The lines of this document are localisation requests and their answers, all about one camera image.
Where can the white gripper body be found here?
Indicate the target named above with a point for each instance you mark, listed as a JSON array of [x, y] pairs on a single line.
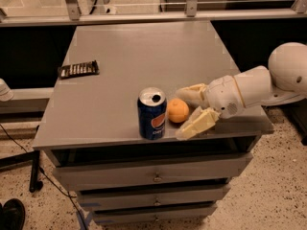
[[223, 95]]

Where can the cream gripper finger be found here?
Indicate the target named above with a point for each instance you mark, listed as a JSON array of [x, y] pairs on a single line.
[[194, 95], [199, 121]]

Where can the orange fruit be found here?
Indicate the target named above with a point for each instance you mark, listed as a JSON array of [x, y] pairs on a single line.
[[177, 110]]

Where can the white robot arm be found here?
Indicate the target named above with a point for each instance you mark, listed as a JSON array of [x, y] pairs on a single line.
[[282, 81]]

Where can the blue pepsi can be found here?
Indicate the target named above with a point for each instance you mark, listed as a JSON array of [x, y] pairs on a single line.
[[151, 106]]

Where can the top grey drawer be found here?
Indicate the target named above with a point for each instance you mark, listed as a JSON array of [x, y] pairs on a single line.
[[151, 172]]

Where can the grey drawer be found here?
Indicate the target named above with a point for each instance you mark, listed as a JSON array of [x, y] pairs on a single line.
[[151, 172], [155, 213], [171, 196]]

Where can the middle grey drawer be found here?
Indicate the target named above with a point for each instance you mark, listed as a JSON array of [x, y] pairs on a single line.
[[171, 196]]

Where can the grey drawer cabinet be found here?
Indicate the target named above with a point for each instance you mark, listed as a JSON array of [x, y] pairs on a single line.
[[108, 134]]

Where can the black snack bar packet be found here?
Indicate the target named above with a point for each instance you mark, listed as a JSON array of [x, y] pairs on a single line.
[[78, 70]]

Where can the bottom grey drawer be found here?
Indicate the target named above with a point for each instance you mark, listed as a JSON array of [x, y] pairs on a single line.
[[155, 213]]

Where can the black metal stand leg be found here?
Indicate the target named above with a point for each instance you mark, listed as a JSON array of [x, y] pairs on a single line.
[[33, 157]]

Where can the black shoe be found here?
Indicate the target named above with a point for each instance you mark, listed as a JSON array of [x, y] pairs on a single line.
[[12, 215]]

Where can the grey metal rail frame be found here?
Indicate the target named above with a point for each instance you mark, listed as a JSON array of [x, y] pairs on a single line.
[[81, 12]]

